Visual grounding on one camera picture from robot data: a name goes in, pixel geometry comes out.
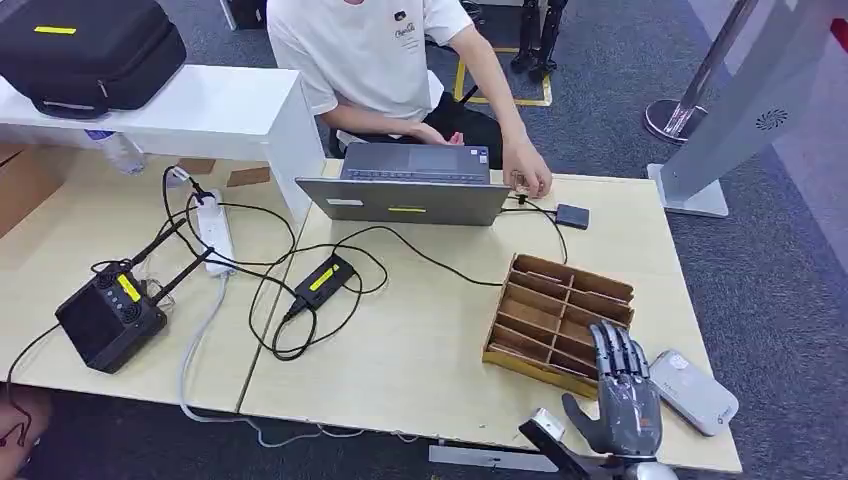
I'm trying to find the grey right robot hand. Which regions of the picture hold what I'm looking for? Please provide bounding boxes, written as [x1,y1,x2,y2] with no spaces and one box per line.
[561,321,664,458]

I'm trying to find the person's right hand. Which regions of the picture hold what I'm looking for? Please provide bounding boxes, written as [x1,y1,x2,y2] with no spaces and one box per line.
[410,122,466,148]

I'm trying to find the person's left hand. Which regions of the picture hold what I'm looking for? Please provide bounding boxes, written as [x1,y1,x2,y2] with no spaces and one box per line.
[502,140,554,199]

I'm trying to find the small black hub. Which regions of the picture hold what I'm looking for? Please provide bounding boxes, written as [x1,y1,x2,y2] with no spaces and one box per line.
[555,203,591,231]

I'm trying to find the yellow floor tape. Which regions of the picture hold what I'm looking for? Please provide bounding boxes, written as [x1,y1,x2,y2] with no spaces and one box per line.
[453,46,553,108]

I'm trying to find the white grey handheld device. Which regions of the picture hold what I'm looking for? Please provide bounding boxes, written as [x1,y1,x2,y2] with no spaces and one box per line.
[649,349,741,439]

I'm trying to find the grey laptop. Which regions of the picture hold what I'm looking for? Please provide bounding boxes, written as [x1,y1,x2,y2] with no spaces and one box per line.
[295,142,513,228]

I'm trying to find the person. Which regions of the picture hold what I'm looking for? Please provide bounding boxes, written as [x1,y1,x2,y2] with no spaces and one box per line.
[266,0,554,199]

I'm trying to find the wooden card box with slots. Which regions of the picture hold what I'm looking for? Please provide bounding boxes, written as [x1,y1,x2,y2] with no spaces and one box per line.
[482,253,636,401]

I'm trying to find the black robot legs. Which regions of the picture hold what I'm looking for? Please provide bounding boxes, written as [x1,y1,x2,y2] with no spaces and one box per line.
[508,0,571,85]

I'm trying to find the grey desk foot bar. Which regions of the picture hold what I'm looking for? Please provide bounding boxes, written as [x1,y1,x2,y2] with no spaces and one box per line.
[427,444,561,475]

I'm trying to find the black power adapter yellow label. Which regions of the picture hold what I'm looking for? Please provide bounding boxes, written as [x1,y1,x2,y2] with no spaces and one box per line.
[284,253,358,323]

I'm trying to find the grey kiosk stand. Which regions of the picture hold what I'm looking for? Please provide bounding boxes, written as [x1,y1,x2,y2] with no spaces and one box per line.
[647,0,848,219]

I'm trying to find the white side table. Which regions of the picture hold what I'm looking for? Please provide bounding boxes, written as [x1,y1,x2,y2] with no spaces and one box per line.
[0,64,327,223]

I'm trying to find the white power strip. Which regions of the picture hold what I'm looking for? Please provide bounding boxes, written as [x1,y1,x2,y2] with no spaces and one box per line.
[195,189,237,278]

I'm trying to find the clear plastic water bottle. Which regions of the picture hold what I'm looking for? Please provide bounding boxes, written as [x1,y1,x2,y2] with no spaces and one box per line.
[84,129,147,176]

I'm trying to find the black hard carry case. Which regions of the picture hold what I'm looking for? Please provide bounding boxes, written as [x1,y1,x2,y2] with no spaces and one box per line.
[0,0,188,121]

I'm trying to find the black router with antennas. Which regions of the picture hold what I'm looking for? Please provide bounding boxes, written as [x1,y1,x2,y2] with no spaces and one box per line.
[54,218,215,376]

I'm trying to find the brown cardboard box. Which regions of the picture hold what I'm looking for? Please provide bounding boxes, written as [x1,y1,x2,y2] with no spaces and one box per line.
[0,144,68,240]

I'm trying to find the black hub cable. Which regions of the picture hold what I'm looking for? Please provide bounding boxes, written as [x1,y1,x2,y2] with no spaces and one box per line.
[501,193,571,265]

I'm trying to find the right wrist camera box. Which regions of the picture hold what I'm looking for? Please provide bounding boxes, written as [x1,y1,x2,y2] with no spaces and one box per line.
[518,408,592,480]

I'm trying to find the black adapter cable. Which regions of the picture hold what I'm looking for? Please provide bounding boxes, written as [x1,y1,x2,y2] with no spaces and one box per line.
[248,225,505,363]

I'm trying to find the chrome stanchion post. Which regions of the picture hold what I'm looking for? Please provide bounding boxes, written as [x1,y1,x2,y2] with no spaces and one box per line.
[643,0,760,146]

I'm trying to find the black mains cable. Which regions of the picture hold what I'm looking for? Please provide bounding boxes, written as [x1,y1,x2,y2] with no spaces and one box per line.
[160,165,299,296]

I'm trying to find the white power strip cable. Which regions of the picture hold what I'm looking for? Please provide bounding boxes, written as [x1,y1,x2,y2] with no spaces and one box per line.
[177,273,420,450]

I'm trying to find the black router cable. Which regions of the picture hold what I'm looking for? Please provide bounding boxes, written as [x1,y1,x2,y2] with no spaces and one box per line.
[5,323,62,392]

